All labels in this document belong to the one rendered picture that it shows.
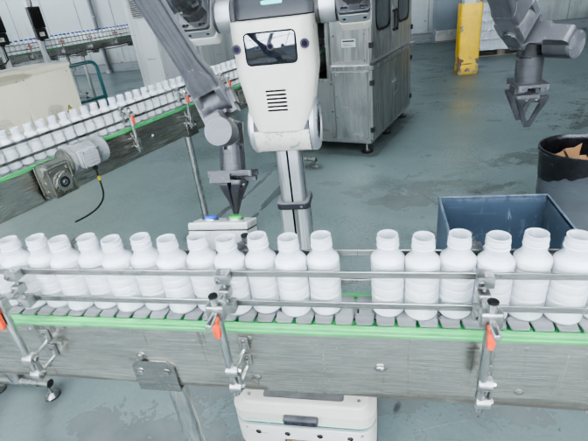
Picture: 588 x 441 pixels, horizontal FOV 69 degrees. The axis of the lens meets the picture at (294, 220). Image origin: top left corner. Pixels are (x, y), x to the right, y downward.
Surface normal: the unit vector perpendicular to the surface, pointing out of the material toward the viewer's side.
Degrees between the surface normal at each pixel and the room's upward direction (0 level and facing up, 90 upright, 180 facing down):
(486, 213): 90
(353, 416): 31
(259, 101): 90
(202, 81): 99
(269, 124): 90
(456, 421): 0
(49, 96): 90
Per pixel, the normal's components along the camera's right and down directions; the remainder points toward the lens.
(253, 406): -0.18, -0.51
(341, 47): -0.46, 0.46
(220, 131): -0.11, 0.15
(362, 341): -0.17, 0.48
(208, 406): -0.11, -0.88
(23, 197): 0.88, 0.14
